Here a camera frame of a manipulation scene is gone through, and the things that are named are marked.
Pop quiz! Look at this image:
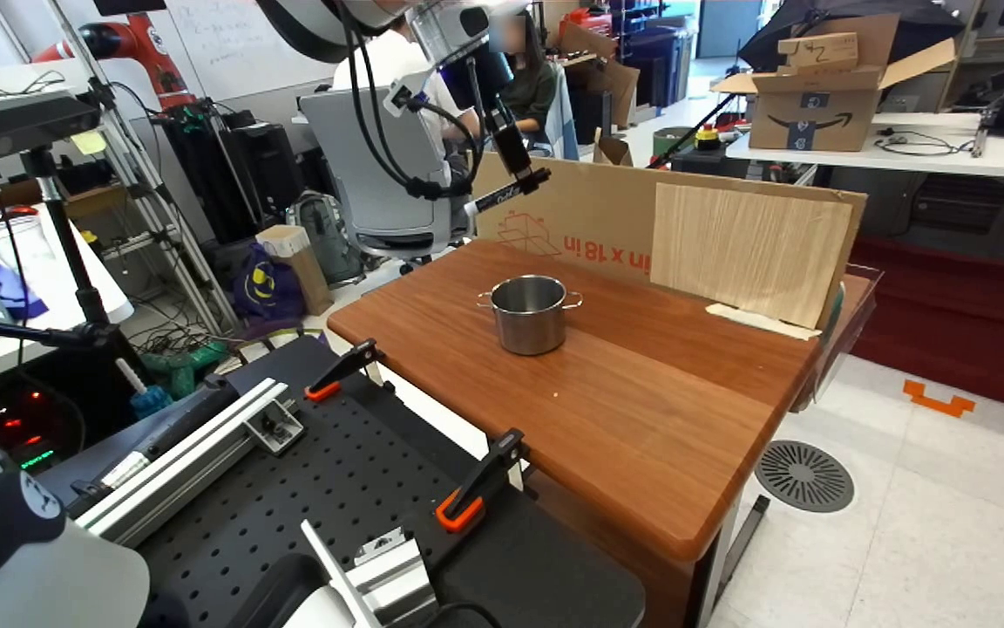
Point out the small steel pot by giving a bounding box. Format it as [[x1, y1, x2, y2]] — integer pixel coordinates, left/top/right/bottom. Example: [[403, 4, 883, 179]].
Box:
[[478, 272, 583, 356]]

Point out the aluminium extrusion rail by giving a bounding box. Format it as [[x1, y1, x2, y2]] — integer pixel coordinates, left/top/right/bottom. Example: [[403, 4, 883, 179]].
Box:
[[76, 378, 303, 546], [281, 521, 437, 628]]

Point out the round floor drain cover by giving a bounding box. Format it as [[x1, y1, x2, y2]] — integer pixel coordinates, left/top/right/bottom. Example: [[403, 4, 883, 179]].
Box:
[[758, 439, 854, 514]]

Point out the black orange clamp near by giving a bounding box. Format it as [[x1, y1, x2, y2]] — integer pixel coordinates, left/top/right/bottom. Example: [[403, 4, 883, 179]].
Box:
[[432, 428, 523, 535]]

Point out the seated person in background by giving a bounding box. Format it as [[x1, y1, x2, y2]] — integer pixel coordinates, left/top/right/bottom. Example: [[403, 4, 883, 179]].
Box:
[[501, 12, 554, 148]]

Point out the black perforated breadboard table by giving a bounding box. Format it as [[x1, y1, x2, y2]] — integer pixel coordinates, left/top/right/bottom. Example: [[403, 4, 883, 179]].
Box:
[[131, 378, 644, 628]]

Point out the black orange clamp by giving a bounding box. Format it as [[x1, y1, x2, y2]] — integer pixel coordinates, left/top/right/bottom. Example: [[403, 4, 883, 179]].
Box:
[[303, 340, 382, 405], [432, 428, 523, 535]]

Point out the white office desk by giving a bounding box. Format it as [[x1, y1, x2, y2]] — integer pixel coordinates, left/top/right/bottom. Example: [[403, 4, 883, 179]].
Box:
[[729, 115, 1004, 234]]

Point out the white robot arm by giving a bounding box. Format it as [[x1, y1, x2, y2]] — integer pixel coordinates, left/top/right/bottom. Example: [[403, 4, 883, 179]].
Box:
[[253, 0, 547, 204]]

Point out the wooden desk with metal legs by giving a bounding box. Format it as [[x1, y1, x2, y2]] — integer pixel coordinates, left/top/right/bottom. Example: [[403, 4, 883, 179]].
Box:
[[330, 242, 876, 628]]

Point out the open Amazon cardboard box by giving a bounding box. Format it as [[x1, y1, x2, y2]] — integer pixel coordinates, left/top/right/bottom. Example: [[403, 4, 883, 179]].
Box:
[[717, 13, 960, 153]]

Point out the black camera tripod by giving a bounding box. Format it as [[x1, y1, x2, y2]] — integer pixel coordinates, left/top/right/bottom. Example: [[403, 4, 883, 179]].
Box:
[[0, 84, 141, 362]]

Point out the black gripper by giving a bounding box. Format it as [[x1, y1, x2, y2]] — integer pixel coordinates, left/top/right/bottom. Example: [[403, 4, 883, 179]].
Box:
[[475, 95, 552, 213]]

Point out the black orange clamp far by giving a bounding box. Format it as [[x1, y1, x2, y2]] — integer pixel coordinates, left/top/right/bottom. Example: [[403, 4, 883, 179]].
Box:
[[303, 340, 382, 405]]

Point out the cardboard barrier wall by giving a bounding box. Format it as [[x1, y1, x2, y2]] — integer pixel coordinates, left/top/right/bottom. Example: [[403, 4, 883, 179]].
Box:
[[478, 157, 868, 340]]

